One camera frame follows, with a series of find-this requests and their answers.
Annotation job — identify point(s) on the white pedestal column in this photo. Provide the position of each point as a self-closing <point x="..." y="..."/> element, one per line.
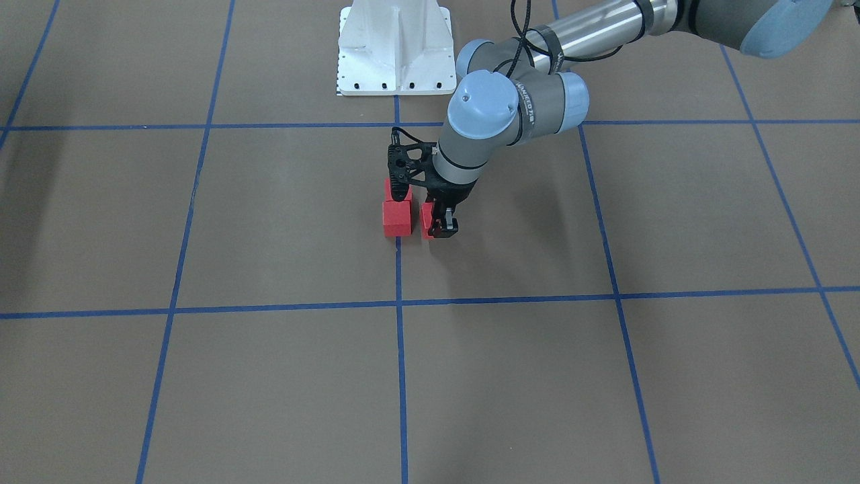
<point x="389" y="48"/>

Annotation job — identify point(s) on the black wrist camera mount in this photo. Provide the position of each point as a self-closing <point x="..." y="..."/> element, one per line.
<point x="408" y="159"/>

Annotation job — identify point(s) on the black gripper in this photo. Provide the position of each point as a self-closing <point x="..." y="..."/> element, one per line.
<point x="451" y="194"/>

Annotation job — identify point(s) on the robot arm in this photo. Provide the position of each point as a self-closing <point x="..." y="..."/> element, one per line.
<point x="514" y="91"/>

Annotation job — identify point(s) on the red block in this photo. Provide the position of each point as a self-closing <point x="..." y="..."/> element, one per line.
<point x="397" y="219"/>
<point x="397" y="191"/>
<point x="431" y="219"/>

